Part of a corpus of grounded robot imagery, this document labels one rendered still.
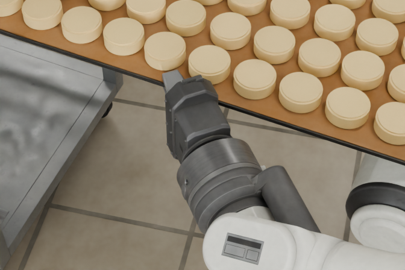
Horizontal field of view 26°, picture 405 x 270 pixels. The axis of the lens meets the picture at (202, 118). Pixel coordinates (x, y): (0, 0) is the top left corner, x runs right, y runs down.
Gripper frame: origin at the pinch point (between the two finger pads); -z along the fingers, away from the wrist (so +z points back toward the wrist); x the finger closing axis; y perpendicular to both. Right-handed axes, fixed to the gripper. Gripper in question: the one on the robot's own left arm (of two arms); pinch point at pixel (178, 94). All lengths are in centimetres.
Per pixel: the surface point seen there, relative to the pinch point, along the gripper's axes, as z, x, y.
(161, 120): -53, -71, -15
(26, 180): -37, -57, 18
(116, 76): -54, -55, -6
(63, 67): -62, -56, 3
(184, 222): -26, -71, -10
